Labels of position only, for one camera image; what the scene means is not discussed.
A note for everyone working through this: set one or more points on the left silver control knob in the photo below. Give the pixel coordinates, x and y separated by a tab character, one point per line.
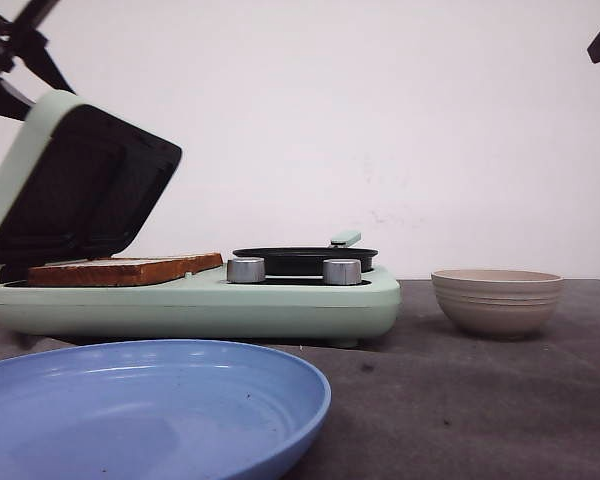
246	270

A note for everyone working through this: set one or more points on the right silver control knob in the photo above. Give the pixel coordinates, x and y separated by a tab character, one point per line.
342	272

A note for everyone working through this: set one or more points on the beige ribbed bowl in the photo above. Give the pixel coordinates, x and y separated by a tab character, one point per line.
506	304

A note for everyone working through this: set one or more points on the mint green breakfast maker base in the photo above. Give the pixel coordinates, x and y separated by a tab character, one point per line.
205	305

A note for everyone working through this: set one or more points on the blue plate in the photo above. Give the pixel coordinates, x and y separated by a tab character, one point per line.
158	409

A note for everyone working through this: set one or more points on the breakfast maker hinged lid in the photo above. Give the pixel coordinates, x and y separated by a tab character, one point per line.
77	183

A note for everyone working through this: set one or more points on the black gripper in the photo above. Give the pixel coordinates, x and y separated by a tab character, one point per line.
21	38

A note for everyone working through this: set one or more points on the silver control knob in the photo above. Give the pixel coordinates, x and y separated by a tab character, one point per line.
246	270
342	272

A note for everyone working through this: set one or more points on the black frying pan green handle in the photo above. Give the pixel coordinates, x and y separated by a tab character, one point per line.
308	261

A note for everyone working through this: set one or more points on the toast bread slice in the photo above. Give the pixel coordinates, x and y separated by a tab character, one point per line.
80	274
178	263

